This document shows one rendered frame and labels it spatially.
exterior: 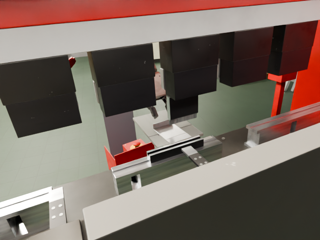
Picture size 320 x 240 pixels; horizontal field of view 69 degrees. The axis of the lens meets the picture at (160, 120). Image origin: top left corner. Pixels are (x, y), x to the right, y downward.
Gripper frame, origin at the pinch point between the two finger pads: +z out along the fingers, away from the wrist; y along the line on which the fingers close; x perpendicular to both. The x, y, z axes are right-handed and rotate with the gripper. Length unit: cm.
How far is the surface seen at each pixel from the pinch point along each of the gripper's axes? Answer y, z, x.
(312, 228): -21, 27, -62
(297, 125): 52, 24, -8
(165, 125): 0.6, 5.0, 3.6
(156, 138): -6.2, 9.1, -1.0
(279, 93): 169, -4, 85
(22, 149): -78, -56, 233
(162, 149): -7.6, 13.6, -5.6
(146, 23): -11.4, -13.6, -34.0
